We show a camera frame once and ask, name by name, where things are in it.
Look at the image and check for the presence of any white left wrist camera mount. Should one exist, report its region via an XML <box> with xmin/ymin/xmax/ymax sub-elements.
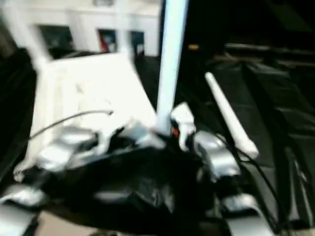
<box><xmin>94</xmin><ymin>118</ymin><xmax>126</xmax><ymax>154</ymax></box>

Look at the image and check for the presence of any red package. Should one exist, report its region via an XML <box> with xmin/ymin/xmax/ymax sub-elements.
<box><xmin>99</xmin><ymin>30</ymin><xmax>109</xmax><ymax>51</ymax></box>

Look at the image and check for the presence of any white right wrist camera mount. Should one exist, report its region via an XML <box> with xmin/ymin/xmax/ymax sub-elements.
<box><xmin>170</xmin><ymin>102</ymin><xmax>196</xmax><ymax>152</ymax></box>

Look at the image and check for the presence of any black glossy mat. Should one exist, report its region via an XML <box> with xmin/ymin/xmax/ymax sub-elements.
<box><xmin>0</xmin><ymin>46</ymin><xmax>315</xmax><ymax>234</ymax></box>

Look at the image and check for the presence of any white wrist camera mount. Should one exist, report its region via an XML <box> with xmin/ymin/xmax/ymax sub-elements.
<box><xmin>94</xmin><ymin>118</ymin><xmax>126</xmax><ymax>154</ymax></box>
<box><xmin>170</xmin><ymin>102</ymin><xmax>196</xmax><ymax>152</ymax></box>

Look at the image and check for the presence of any white glass door cabinet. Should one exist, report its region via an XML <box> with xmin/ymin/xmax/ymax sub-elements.
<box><xmin>14</xmin><ymin>0</ymin><xmax>160</xmax><ymax>56</ymax></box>

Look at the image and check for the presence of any black flat monitor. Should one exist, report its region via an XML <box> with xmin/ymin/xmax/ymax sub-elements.
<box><xmin>225</xmin><ymin>0</ymin><xmax>315</xmax><ymax>54</ymax></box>

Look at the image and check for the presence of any white plastic table top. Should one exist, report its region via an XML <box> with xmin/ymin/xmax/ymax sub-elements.
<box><xmin>13</xmin><ymin>51</ymin><xmax>165</xmax><ymax>182</ymax></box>

